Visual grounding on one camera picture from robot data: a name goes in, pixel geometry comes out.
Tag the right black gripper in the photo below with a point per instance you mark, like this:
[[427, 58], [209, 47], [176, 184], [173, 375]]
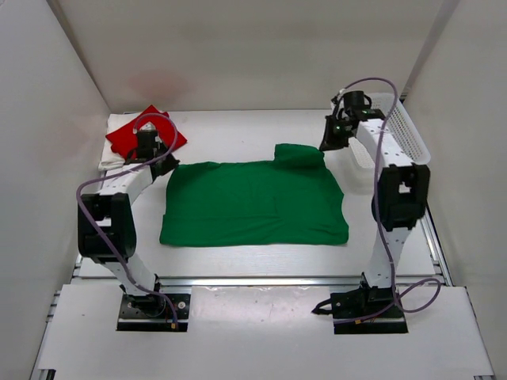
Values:
[[329, 143]]

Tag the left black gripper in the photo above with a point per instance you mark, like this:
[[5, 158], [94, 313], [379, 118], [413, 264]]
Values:
[[171, 164]]

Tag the red t shirt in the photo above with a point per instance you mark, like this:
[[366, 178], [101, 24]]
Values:
[[121, 129]]

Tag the white t shirt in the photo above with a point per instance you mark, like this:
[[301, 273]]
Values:
[[110, 160]]

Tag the green t shirt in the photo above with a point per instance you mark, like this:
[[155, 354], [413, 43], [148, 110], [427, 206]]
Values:
[[292, 199]]

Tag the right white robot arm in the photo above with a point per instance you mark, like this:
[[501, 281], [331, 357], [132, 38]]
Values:
[[400, 184]]

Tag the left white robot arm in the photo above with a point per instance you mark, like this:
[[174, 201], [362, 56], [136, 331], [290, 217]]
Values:
[[106, 227]]

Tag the white plastic basket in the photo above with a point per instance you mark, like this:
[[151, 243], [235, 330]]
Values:
[[408, 130]]

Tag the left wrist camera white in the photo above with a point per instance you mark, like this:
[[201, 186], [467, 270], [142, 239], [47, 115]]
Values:
[[148, 127]]

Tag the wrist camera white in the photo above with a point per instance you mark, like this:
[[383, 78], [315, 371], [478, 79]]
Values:
[[148, 127], [336, 100]]

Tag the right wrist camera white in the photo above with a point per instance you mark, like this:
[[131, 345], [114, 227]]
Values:
[[336, 100]]

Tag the aluminium rail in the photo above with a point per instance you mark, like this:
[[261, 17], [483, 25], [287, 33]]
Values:
[[347, 281]]

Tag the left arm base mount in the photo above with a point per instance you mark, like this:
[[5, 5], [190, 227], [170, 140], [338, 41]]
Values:
[[150, 313]]

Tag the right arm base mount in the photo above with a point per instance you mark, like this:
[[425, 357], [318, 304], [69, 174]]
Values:
[[364, 310]]

